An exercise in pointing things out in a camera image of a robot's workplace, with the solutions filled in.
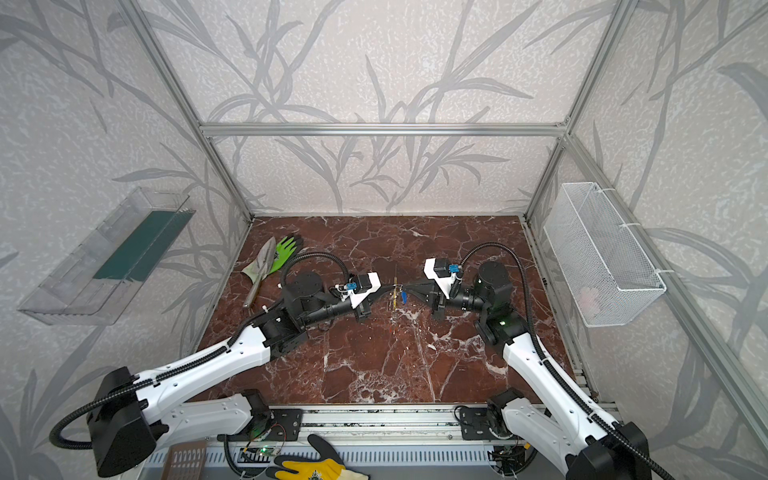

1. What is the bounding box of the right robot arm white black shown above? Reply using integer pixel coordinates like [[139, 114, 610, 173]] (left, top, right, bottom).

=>
[[406, 258, 671, 479]]

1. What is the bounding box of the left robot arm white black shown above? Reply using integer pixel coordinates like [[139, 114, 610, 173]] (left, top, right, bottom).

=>
[[48, 252, 389, 478]]

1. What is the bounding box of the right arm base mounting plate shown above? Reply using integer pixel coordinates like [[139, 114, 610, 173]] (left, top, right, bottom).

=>
[[453, 405, 511, 441]]

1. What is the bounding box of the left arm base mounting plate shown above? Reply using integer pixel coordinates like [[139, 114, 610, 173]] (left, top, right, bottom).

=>
[[240, 408, 304, 442]]

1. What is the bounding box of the green black work glove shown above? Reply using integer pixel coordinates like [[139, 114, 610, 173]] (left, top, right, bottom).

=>
[[269, 234, 304, 275]]

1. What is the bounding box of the metal garden trowel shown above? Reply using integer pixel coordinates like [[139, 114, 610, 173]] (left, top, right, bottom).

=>
[[242, 237, 276, 309]]

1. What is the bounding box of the yellow black work glove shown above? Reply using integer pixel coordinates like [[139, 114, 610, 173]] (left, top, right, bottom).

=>
[[265, 434, 369, 480]]

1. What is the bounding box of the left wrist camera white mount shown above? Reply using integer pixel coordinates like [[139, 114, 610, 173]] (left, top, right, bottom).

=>
[[336, 272, 381, 309]]

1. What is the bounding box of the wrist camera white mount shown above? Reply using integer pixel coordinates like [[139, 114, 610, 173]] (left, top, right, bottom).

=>
[[423, 258, 462, 298], [336, 272, 381, 309]]

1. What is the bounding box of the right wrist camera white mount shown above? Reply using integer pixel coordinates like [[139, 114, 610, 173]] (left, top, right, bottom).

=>
[[423, 258, 462, 298]]

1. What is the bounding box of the aluminium front rail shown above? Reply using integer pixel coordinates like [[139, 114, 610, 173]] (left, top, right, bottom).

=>
[[140, 395, 606, 453]]

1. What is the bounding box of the white wire mesh basket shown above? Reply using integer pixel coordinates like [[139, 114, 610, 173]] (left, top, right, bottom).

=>
[[544, 182, 667, 328]]

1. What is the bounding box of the clear plastic wall bin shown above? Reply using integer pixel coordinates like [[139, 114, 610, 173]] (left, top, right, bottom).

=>
[[18, 187, 195, 326]]

